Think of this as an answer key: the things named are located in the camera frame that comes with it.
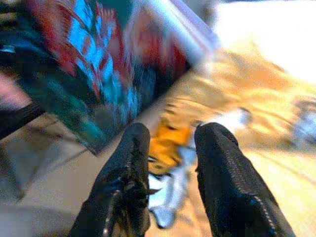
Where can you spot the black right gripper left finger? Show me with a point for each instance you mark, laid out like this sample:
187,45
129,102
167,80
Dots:
123,185

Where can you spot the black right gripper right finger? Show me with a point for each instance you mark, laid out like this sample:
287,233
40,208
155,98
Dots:
229,185

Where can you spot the yellow cartoon egg blanket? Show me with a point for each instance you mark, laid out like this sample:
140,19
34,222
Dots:
247,81

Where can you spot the dark red-green cover book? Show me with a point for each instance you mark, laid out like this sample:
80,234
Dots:
98,61

